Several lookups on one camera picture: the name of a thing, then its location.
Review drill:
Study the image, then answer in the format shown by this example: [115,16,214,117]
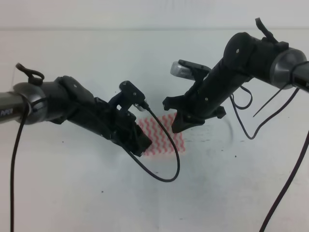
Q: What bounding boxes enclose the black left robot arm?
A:
[0,63,152,157]

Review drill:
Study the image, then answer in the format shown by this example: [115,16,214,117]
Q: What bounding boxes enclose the black left camera cable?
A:
[9,102,181,232]

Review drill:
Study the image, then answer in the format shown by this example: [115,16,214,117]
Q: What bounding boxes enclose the pink white wavy towel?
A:
[137,113,185,157]

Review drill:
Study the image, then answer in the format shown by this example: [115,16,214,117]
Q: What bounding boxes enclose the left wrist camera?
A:
[109,81,149,114]

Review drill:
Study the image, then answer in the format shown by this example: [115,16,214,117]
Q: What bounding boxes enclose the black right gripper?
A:
[162,62,244,133]

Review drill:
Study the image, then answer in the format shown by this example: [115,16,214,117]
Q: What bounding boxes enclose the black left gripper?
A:
[68,97,152,157]

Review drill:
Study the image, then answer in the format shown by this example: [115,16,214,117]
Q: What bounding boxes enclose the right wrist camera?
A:
[170,59,211,95]

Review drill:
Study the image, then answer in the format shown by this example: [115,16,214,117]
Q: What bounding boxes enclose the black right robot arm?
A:
[163,18,309,133]

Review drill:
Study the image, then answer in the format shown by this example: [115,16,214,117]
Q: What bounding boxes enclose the black camera cable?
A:
[9,102,181,232]
[229,87,309,232]

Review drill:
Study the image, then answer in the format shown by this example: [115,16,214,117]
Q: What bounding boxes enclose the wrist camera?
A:
[170,59,211,95]
[109,81,149,114]

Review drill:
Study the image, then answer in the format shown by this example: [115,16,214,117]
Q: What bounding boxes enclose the black right camera cable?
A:
[229,87,309,232]

